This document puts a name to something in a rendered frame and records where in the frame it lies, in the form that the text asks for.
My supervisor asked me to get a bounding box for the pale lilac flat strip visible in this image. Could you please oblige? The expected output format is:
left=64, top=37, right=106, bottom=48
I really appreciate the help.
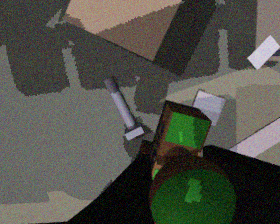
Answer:
left=229, top=117, right=280, bottom=159

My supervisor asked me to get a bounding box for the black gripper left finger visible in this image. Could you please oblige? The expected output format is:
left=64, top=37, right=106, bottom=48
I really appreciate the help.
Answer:
left=52, top=153, right=155, bottom=224

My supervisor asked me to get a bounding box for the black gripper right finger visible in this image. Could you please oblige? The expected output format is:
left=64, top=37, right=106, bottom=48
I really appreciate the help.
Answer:
left=203, top=145, right=280, bottom=224

